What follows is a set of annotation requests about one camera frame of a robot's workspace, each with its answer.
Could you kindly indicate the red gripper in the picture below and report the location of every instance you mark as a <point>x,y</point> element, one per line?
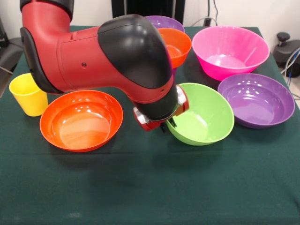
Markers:
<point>150,125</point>

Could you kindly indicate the green bowl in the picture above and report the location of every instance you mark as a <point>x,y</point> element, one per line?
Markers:
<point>206,122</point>

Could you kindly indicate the small orange bowl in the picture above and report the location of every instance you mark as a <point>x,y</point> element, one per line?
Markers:
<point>180,47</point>

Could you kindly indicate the large pink bowl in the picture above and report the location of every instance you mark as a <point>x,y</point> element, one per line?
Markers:
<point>229,68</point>

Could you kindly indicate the purple bowl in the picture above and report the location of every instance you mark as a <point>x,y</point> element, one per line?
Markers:
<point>168,23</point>
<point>257,105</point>

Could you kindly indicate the dark green table cloth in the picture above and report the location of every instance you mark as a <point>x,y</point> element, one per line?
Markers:
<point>150,175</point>

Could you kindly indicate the large orange bowl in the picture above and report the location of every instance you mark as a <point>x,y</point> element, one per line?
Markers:
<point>79,122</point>

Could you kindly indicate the black equipment with knob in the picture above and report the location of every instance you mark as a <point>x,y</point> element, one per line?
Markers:
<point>284,54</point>

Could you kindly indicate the yellow plastic cup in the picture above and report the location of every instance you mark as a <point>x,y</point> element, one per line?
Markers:
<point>25,103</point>

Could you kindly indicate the black chair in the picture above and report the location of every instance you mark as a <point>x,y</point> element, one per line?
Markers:
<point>10,54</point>

